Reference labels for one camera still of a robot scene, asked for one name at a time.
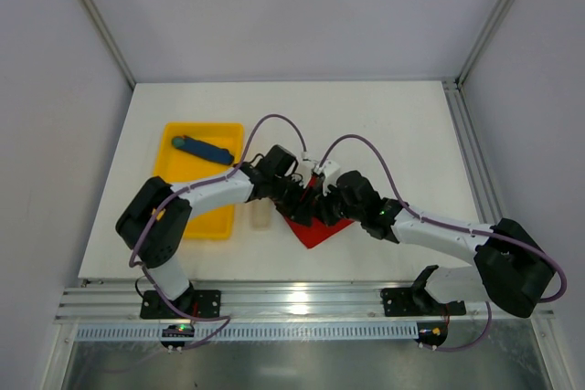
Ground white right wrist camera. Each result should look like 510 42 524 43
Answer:
313 160 341 195

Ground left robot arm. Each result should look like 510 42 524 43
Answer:
115 145 316 317

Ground right controller board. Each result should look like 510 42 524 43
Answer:
415 321 449 347

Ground aluminium frame post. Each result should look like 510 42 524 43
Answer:
79 0 137 90
455 0 515 89

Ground right aluminium frame post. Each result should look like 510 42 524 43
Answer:
455 0 515 89

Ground aluminium front rail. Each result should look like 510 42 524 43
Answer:
54 280 554 325

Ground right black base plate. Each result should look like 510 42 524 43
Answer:
380 287 466 317

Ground blue pouch in tray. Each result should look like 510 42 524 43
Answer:
183 136 234 166

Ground controller board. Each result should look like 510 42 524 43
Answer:
415 321 449 347
161 323 195 351

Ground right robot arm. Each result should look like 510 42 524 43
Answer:
314 171 558 318

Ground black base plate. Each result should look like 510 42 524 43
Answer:
380 287 466 317
140 290 222 320

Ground left controller board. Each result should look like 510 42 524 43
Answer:
161 323 195 351

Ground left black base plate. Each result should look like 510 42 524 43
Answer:
140 290 222 320

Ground left aluminium frame post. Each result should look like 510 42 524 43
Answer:
79 0 137 90

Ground slotted cable duct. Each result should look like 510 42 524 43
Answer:
75 321 417 343

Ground right aluminium side rail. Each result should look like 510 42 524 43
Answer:
442 79 503 224

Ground yellow plastic tray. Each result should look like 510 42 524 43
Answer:
153 121 244 240

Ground red paper napkin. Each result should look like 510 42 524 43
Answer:
281 175 354 249

